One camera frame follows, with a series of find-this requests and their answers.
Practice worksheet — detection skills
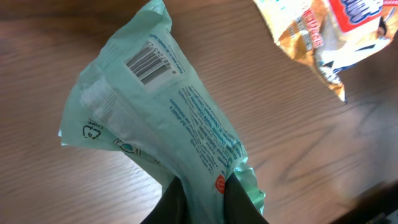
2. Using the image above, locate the green wet wipes pack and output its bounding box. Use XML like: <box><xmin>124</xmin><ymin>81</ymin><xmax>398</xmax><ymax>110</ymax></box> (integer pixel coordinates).
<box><xmin>58</xmin><ymin>1</ymin><xmax>265</xmax><ymax>223</ymax></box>

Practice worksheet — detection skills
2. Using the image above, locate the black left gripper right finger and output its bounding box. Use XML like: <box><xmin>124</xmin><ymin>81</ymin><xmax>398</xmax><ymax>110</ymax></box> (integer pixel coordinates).
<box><xmin>224</xmin><ymin>174</ymin><xmax>269</xmax><ymax>224</ymax></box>

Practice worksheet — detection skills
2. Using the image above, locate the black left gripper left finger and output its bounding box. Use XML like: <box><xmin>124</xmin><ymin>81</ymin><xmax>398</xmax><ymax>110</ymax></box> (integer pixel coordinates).
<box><xmin>141</xmin><ymin>177</ymin><xmax>188</xmax><ymax>224</ymax></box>

